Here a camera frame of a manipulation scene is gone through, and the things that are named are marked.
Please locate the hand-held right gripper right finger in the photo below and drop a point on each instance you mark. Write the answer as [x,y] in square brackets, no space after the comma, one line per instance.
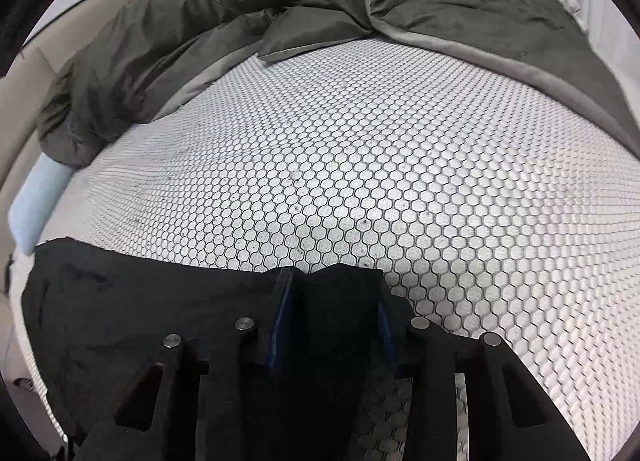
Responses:
[386,328]

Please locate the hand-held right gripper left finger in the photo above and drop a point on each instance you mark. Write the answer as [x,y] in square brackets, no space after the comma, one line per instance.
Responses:
[279,326]

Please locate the black pants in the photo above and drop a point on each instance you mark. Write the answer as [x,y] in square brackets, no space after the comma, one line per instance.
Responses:
[125,301]

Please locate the honeycomb patterned mattress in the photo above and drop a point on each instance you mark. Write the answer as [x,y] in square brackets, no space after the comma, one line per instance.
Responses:
[350,166]

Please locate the light blue pillow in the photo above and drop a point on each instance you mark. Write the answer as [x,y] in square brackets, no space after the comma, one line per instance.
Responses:
[40,201]

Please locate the dark grey duvet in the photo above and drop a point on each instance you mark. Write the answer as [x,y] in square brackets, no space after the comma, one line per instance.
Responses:
[200,31]

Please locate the beige padded headboard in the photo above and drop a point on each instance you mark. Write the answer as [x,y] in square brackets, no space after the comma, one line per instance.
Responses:
[30,91]

